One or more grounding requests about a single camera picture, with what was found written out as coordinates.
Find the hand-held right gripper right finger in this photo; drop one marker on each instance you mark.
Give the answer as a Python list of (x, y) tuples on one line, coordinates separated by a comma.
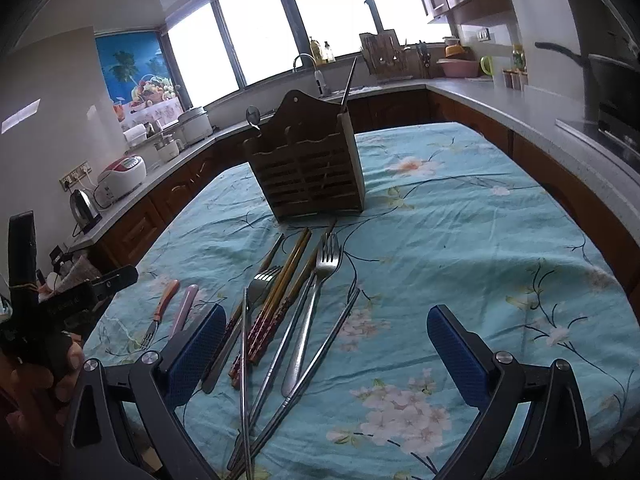
[(457, 355)]

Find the yellow bowl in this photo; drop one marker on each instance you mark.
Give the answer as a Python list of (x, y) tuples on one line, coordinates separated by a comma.
[(456, 51)]

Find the wall power outlet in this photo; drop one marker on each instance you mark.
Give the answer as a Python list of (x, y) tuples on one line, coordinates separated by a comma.
[(75, 176)]

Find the white storage box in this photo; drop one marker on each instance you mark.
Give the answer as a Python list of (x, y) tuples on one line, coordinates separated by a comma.
[(135, 135)]

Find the floral teal tablecloth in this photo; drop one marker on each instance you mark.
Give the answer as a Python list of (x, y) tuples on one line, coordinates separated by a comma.
[(450, 240)]

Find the fruit wall poster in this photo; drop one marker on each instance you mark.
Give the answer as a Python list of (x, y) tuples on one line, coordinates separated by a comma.
[(135, 75)]

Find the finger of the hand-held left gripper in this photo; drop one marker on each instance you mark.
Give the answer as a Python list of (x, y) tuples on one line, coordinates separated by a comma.
[(117, 278), (22, 245)]

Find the pink basin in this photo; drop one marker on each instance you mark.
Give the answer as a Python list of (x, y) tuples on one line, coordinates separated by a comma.
[(457, 67)]

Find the wall switch plate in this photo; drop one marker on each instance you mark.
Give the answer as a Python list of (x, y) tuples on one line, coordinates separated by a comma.
[(483, 34)]

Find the yellow oil bottle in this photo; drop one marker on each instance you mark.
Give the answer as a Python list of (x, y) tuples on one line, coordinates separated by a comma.
[(315, 50)]

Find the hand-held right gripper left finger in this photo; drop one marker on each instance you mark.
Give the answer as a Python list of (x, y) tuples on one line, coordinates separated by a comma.
[(197, 350)]

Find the black frying pan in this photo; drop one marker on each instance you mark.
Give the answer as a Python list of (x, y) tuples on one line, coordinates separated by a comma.
[(610, 72)]

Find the kitchen faucet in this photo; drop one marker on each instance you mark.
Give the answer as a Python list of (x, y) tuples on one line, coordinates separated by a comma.
[(320, 80)]

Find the long silver fork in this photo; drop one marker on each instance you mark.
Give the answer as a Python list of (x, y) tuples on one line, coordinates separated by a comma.
[(325, 265)]

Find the person's left hand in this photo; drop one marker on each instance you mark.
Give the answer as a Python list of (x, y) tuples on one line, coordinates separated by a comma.
[(35, 400)]

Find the group of spice jars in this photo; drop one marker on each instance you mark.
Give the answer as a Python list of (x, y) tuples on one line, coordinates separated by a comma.
[(517, 72)]

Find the yellow chopstick red patterned end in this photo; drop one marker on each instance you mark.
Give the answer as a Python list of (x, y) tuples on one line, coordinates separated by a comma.
[(272, 317), (306, 272), (287, 272)]

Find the clear glass bottle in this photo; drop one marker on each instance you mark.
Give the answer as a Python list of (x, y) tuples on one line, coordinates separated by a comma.
[(328, 52)]

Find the brown wooden chopstick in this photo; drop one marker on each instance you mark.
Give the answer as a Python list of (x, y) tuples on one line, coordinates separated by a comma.
[(272, 252)]

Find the steel electric kettle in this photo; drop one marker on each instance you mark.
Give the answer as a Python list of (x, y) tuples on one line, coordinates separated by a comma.
[(82, 207)]

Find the short silver fork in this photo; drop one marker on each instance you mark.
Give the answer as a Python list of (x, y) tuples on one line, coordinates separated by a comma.
[(264, 285)]

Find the red and white rice cooker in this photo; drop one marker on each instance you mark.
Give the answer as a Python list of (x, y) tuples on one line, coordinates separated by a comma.
[(122, 172)]

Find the wooden cutting board rack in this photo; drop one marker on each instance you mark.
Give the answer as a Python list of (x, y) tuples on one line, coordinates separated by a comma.
[(385, 57)]

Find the small white jug appliance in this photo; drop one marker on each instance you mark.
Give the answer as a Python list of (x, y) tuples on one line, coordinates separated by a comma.
[(167, 149)]

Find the black stove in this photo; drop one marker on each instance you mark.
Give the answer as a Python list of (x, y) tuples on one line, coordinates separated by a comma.
[(617, 125)]

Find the grey kitchen countertop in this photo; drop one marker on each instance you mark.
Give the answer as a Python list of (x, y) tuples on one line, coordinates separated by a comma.
[(530, 120)]

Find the wooden lower cabinets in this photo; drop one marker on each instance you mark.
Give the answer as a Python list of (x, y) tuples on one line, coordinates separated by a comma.
[(145, 220)]

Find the green cup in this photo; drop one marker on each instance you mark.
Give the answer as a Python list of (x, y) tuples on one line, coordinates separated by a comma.
[(487, 66)]

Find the metal spoon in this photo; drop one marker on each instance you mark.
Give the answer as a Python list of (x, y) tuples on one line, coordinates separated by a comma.
[(252, 116)]

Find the white slow cooker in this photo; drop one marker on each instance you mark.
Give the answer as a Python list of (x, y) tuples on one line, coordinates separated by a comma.
[(195, 125)]

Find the kitchen window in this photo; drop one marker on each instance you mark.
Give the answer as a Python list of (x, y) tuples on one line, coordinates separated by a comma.
[(260, 30)]

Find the wooden utensil holder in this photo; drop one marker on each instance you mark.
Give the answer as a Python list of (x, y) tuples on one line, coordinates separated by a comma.
[(305, 170)]

